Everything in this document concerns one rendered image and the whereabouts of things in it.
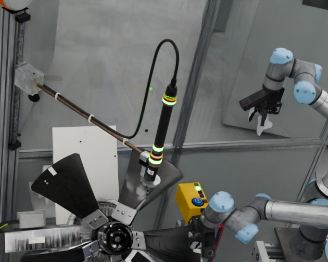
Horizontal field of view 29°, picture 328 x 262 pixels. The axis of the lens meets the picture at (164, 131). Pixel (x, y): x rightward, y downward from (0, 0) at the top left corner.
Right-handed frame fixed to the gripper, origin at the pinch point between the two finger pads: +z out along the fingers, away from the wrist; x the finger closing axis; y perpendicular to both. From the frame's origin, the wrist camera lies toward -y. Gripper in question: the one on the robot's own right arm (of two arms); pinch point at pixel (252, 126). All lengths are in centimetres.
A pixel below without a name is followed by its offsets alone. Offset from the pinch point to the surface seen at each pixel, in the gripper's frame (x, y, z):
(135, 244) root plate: -29, -52, 31
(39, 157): 45, -75, 50
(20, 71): 26, -90, -10
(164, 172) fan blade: -12.3, -39.8, 10.7
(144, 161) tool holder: -23, -54, -5
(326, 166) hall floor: 132, 166, 148
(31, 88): 20, -86, -6
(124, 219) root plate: -22, -56, 24
